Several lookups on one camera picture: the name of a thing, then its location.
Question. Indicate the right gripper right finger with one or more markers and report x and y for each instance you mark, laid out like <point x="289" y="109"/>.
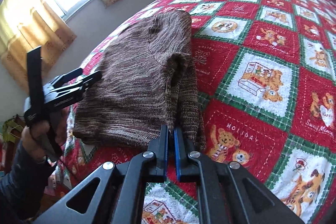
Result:
<point x="227" y="193"/>

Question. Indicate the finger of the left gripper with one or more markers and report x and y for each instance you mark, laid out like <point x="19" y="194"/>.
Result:
<point x="60" y="80"/>
<point x="85" y="83"/>

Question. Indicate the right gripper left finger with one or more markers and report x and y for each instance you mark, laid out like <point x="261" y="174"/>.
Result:
<point x="113" y="193"/>

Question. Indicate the brown knitted sweater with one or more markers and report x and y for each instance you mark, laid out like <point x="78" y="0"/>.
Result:
<point x="148" y="80"/>

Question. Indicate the dark sleeved left forearm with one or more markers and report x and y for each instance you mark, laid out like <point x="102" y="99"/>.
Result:
<point x="23" y="187"/>

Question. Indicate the person's left hand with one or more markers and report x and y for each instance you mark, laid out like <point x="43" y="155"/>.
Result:
<point x="30" y="135"/>

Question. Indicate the red teddy bear patchwork bedspread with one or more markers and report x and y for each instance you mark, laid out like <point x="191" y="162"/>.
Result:
<point x="266" y="82"/>

